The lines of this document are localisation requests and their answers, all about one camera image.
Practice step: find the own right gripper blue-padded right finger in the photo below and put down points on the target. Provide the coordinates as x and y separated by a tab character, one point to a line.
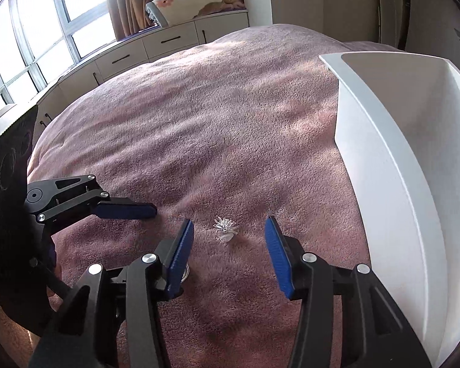
375	332

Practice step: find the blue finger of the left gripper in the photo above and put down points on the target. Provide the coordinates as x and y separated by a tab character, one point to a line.
128	211

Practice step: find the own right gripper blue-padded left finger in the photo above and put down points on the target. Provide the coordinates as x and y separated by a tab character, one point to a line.
84	331

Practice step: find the silver swan charm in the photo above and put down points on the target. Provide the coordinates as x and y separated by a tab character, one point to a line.
185	274

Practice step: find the clear crystal spiky brooch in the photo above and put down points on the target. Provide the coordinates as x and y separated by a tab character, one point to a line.
226	229

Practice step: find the pink fleece bed blanket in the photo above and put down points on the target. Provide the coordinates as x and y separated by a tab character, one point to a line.
241	128

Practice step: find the white window seat drawer cabinet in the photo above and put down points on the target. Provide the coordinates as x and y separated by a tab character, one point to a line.
147	46

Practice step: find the white plastic storage bin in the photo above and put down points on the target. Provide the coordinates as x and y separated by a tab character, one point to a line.
398	132

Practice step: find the grey wardrobe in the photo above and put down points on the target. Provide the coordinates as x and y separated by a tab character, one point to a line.
434	29

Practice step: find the leaning narrow mirror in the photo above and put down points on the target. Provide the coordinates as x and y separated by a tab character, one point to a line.
391	22

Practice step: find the window with white frame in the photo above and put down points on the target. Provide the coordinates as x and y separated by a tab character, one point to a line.
41	39

